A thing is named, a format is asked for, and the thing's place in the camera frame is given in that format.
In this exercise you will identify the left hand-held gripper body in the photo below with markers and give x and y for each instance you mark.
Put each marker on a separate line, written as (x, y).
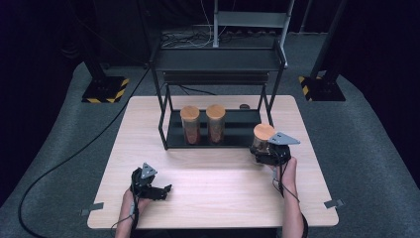
(142, 183)

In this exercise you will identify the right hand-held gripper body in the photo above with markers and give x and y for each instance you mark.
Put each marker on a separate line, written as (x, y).
(279, 152)

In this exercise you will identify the glass jar with wooden lid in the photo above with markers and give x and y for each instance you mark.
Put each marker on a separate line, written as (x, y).
(216, 124)
(190, 125)
(264, 132)

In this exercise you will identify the black metal two-tier shelf rack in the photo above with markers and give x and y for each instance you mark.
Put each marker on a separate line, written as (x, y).
(214, 59)

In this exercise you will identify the person's left hand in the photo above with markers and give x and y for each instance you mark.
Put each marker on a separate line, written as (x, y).
(130, 201)

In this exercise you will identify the person's right hand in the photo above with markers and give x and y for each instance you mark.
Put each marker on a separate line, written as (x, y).
(287, 178)

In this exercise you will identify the dark round table grommet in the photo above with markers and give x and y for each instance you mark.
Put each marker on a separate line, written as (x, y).
(244, 106)

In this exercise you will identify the grey tape strip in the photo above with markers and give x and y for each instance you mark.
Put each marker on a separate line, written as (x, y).
(333, 203)
(92, 209)

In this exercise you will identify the black stand with striped base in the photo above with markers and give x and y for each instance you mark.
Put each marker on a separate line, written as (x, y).
(105, 89)
(323, 87)

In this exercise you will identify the grey metal stand frame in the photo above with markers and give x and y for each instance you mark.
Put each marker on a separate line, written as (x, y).
(252, 19)

